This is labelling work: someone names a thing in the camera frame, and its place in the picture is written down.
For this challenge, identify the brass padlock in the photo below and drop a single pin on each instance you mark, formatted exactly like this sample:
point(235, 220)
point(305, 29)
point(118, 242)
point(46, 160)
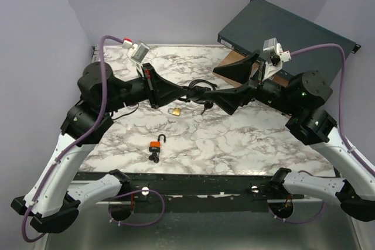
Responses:
point(175, 111)

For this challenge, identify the wooden board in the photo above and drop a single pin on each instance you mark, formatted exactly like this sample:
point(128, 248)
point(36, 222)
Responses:
point(238, 69)

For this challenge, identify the black padlock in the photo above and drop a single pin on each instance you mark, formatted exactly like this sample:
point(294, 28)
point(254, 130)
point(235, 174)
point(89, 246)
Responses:
point(196, 93)

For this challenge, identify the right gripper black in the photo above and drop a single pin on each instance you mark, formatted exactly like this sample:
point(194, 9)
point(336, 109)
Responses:
point(230, 98)

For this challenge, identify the orange padlock with keys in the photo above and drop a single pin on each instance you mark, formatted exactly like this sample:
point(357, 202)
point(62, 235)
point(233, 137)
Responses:
point(155, 148)

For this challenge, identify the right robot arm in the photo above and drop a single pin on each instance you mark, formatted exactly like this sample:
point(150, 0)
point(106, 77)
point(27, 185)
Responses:
point(302, 100)

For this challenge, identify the black padlock key bunch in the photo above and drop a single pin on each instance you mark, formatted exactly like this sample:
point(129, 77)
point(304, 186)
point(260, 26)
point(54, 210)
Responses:
point(207, 105)

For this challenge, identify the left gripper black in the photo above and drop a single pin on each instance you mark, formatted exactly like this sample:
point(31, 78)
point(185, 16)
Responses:
point(161, 92)

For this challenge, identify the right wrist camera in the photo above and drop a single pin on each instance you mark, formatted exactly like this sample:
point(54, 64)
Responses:
point(275, 57)

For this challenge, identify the black mounting rail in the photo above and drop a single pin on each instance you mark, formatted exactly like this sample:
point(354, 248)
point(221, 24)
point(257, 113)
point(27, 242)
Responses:
point(189, 193)

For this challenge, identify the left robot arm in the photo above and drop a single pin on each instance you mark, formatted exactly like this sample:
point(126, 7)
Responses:
point(51, 206)

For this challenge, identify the dark teal network switch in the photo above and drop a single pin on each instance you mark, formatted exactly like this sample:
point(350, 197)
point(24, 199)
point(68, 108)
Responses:
point(261, 20)

